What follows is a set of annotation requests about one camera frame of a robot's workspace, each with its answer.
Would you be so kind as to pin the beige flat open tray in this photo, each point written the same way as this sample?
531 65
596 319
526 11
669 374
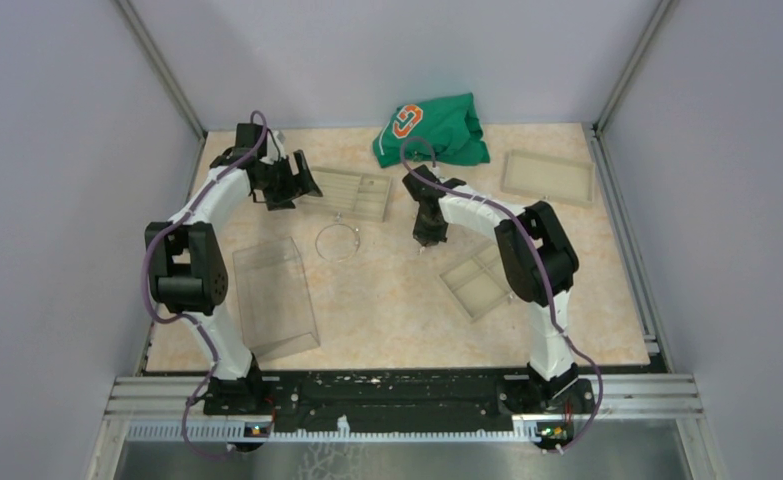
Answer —
548 177

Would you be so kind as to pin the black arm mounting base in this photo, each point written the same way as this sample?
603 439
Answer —
431 401

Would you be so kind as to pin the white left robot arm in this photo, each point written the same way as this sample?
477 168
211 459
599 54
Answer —
183 276

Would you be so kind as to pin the beige four-compartment tray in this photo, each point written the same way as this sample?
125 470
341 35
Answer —
476 283

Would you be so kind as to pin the green cloth with orange logo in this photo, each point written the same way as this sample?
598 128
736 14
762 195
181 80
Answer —
445 128

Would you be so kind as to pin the clear acrylic box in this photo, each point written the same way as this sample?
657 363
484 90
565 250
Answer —
276 312

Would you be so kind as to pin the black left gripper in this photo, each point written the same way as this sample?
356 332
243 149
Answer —
294 188

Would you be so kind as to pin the beige ring roll tray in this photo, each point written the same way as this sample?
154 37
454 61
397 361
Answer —
352 194

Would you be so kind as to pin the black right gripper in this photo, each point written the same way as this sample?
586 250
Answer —
426 238

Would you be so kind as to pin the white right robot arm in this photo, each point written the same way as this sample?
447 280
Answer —
537 258

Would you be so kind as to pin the aluminium front frame rail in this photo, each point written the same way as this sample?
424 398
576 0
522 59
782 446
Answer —
157 408

